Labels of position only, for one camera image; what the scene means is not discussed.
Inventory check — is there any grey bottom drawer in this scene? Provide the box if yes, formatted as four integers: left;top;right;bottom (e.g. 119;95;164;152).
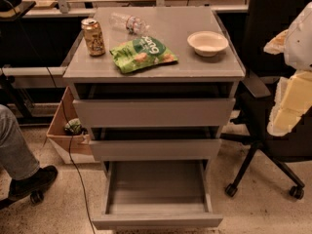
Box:
93;160;222;230

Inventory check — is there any grey drawer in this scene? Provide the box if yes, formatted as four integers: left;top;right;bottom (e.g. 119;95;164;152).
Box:
89;139;221;161
73;98;235;128
93;160;222;230

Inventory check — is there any grey top drawer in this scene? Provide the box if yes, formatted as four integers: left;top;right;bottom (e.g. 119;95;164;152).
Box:
73;98;235;128

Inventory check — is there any grey drawer cabinet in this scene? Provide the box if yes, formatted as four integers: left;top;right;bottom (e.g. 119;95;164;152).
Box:
62;6;247;183

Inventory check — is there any grey middle drawer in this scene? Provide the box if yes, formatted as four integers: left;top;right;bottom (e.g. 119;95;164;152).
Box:
89;139;221;161

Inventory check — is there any green chip bag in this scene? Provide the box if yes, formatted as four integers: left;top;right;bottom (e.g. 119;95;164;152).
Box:
110;36;178;74

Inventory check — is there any white paper bowl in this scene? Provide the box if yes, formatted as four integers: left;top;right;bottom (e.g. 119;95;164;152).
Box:
187;31;229;58

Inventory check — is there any green item in box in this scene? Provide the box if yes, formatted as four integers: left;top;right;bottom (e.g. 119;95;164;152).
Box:
63;118;82;136

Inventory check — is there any clear plastic water bottle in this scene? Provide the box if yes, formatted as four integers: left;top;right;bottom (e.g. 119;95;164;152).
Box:
109;13;149;35

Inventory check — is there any cardboard box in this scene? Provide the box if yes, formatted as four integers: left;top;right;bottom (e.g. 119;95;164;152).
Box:
47;87;95;164

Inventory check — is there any gold soda can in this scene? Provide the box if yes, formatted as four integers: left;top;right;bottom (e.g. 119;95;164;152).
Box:
81;18;105;57

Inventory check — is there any black shoe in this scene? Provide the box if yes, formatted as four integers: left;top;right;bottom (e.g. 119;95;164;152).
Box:
0;166;58;209

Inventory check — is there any person leg in jeans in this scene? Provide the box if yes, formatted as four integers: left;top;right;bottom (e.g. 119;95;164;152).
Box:
0;105;40;180

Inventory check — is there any black chair caster left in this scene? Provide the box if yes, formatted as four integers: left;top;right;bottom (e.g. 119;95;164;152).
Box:
30;190;44;205

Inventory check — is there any black office chair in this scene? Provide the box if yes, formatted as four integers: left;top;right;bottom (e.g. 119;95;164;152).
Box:
221;0;312;199

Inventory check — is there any black cable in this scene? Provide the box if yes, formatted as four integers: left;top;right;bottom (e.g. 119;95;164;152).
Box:
0;0;98;234

